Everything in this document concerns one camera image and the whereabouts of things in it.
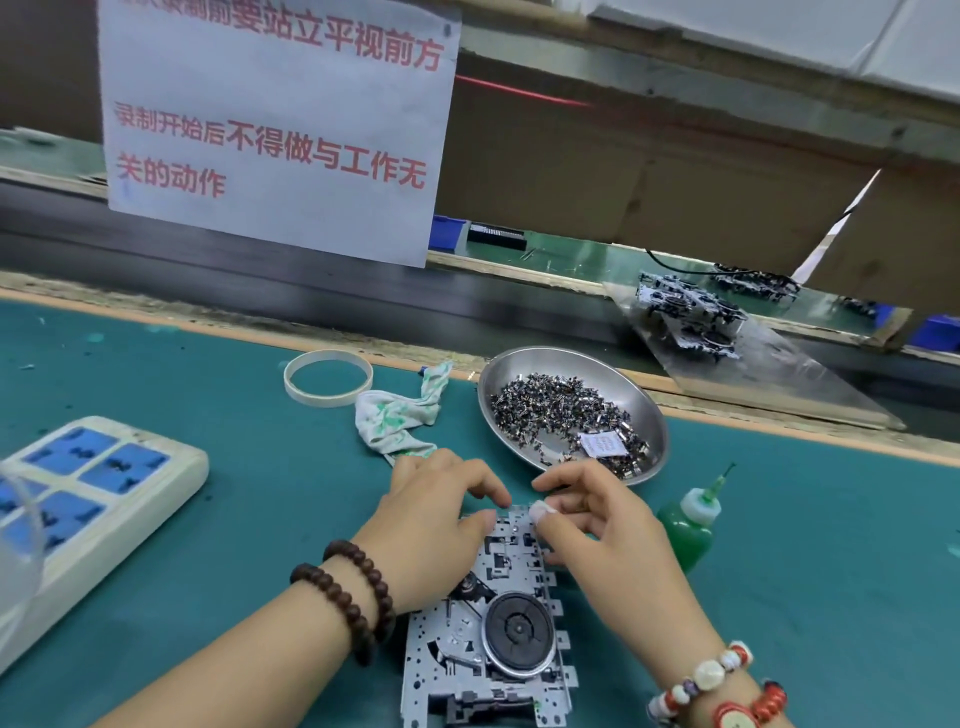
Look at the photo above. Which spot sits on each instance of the finished mechanisms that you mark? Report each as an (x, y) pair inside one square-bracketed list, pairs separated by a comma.
[(698, 308)]

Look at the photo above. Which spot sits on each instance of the cassette mechanism plate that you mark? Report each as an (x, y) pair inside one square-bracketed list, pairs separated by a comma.
[(510, 638)]

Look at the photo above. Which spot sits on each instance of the black flat box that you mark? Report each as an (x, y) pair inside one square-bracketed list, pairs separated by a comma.
[(497, 237)]

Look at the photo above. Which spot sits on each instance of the wooden shelf beam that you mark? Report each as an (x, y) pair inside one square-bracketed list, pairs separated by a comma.
[(675, 83)]

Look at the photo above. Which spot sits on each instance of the brown cardboard panel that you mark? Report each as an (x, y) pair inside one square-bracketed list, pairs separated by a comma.
[(600, 173)]

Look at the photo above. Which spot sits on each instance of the black conveyor belt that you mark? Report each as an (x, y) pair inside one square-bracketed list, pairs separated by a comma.
[(225, 255)]

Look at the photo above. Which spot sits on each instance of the person's right forearm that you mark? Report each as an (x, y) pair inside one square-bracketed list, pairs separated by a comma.
[(735, 713)]

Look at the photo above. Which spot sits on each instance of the white green-stained cloth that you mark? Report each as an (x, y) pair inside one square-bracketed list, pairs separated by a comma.
[(390, 420)]

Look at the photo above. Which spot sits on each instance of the white blue power strip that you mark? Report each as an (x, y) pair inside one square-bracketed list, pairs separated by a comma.
[(90, 503)]

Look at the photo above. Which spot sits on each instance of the white paper sign red text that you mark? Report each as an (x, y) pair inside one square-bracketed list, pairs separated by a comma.
[(270, 135)]

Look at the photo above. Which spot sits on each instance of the person's left forearm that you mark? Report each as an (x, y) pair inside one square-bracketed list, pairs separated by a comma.
[(240, 668)]

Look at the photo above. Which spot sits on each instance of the blue plastic bin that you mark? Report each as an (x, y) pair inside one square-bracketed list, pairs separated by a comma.
[(927, 332), (447, 234)]

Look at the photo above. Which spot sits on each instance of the green glue squeeze bottle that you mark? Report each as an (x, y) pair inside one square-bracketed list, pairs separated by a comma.
[(690, 533)]

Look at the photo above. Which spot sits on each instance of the person's right hand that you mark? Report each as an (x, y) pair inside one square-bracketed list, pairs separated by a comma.
[(630, 555)]

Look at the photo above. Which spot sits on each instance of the clear plastic sheet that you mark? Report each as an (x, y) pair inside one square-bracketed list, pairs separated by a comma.
[(795, 375)]

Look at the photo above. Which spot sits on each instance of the pile of small metal parts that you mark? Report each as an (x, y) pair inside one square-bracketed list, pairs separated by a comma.
[(548, 413)]

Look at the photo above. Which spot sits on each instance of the person's left hand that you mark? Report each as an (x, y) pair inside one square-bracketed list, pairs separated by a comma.
[(428, 533)]

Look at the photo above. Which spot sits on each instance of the round metal bowl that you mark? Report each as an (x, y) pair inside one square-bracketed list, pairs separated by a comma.
[(510, 368)]

